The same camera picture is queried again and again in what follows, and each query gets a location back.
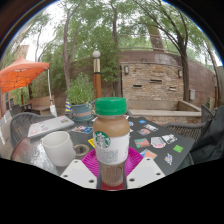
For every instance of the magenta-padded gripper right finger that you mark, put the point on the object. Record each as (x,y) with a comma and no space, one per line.
(135,160)

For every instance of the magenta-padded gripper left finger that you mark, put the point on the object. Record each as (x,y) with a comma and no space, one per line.
(90,163)

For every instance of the green-capped coffee drink bottle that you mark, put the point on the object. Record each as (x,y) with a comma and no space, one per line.
(111,133)

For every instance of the yellow sticker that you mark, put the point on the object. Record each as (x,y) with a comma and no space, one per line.
(91,143)

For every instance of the flat round red coaster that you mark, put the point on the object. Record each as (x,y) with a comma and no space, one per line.
(111,187)

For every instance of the white ceramic mug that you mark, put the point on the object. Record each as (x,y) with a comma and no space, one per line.
(60,150)

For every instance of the black laptop with stickers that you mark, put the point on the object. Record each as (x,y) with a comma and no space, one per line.
(166,151)

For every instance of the colourful sticker sheet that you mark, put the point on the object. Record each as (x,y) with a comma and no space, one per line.
(82,129)

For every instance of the grey laptop with stickers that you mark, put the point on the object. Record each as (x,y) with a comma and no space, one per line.
(50,126)

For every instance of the yellow blue striped bollard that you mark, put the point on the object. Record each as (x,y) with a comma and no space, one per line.
(68,106)

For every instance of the green plant in blue pot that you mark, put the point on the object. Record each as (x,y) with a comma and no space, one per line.
(81,93)

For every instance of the black jacket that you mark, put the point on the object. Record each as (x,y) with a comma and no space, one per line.
(210,140)

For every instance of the orange patio umbrella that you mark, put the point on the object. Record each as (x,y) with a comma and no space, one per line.
(21,75)

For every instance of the globe-topped wooden lamp post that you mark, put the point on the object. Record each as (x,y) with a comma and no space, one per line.
(97,80)

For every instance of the grey wall utility box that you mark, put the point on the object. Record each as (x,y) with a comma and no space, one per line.
(192,94)

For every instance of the black wall lantern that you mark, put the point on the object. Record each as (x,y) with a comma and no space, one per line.
(126,69)
(180,73)

